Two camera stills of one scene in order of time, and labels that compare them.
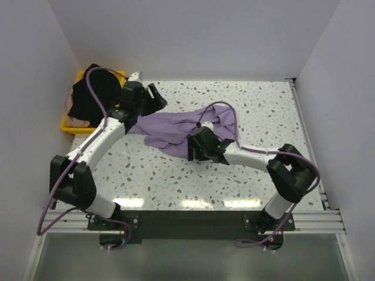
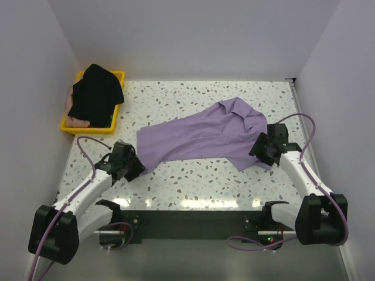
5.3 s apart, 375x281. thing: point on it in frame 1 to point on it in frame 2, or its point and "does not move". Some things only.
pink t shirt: [70, 121] does not move
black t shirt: [84, 104] does not move
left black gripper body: [149, 105] to [132, 166]
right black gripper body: [201, 153] to [261, 149]
